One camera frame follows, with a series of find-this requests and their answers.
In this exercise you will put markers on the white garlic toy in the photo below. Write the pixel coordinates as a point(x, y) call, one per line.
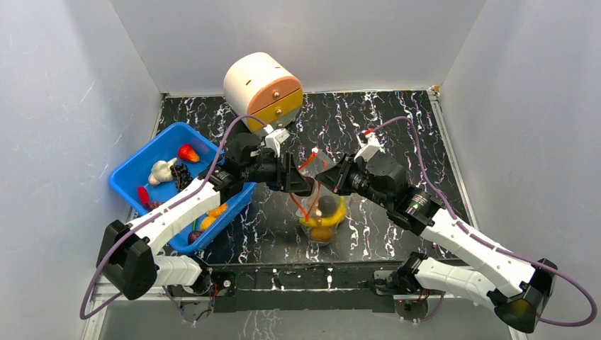
point(161, 172)

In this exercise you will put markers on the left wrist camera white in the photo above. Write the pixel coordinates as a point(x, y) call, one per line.
point(274, 138)

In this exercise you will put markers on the yellow banana toy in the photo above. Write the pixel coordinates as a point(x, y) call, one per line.
point(314, 220)

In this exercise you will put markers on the red grape bunch toy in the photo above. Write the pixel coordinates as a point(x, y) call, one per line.
point(154, 205)

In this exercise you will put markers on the dark purple plum toy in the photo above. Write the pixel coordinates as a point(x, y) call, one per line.
point(327, 206)

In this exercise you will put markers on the clear zip top bag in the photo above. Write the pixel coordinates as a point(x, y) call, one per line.
point(317, 162)

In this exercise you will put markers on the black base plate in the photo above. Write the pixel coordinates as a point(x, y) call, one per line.
point(349, 285)

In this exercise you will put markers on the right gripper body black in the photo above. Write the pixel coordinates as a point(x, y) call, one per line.
point(346, 173)

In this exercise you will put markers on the red orange pepper toy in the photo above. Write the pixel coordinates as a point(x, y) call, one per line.
point(187, 153)

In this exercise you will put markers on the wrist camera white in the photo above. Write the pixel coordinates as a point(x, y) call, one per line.
point(369, 145)
point(274, 138)

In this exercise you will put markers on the red chili toy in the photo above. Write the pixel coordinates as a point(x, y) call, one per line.
point(143, 196)

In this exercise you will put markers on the purple mangosteen toy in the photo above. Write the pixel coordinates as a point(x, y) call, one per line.
point(193, 236)

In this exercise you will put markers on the orange tangerine toy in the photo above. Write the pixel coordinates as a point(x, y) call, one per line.
point(321, 234)

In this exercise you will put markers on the round white drawer cabinet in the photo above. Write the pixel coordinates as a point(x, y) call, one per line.
point(258, 85)

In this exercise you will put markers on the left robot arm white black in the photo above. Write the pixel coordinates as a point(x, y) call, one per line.
point(129, 256)

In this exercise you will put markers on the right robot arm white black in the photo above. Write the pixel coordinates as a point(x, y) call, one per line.
point(516, 291)

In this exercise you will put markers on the crumpled orange food toy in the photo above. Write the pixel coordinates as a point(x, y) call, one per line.
point(206, 223)

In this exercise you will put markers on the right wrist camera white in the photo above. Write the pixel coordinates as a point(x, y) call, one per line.
point(369, 145)

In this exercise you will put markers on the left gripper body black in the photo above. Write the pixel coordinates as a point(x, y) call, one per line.
point(283, 179)

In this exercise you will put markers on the blue plastic bin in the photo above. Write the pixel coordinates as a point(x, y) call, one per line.
point(133, 173)

